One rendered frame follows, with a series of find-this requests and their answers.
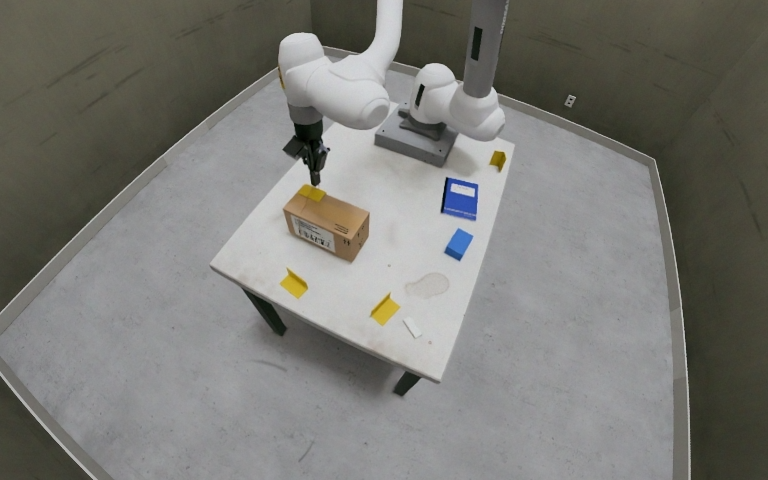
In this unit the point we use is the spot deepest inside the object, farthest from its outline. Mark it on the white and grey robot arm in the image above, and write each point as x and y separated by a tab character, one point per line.
352	92

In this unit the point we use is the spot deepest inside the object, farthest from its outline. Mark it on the blue notebook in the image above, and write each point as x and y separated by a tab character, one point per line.
460	199

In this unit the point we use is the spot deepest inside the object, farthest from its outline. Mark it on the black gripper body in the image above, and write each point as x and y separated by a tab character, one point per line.
309	132

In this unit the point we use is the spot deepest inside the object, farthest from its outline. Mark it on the brown cardboard carton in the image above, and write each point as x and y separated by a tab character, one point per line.
331	224

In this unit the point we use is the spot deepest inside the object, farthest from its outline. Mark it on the blue rectangular block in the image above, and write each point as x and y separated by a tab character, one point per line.
458	244

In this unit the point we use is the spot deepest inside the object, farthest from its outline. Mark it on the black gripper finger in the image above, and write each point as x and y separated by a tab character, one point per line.
317	166
307	161

